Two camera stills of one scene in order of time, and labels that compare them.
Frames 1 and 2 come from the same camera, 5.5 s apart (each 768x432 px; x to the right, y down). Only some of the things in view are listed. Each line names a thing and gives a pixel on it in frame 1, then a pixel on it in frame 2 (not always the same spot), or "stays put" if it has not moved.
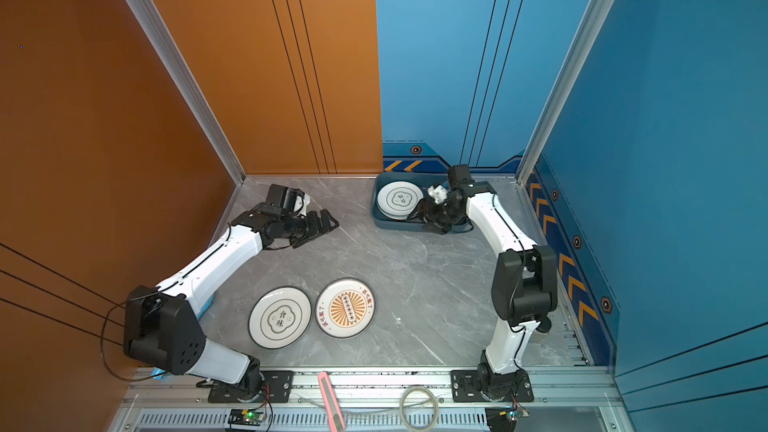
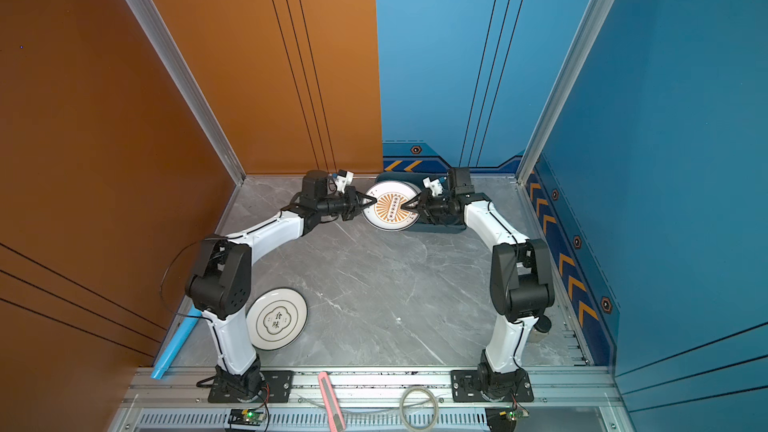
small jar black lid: x=545 y=325 stays put
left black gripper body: x=299 y=230 → x=346 y=205
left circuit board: x=246 y=416 stays put
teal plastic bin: x=423 y=180 stays put
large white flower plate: x=279 y=317 stays put
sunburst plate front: x=345 y=307 → x=386 y=213
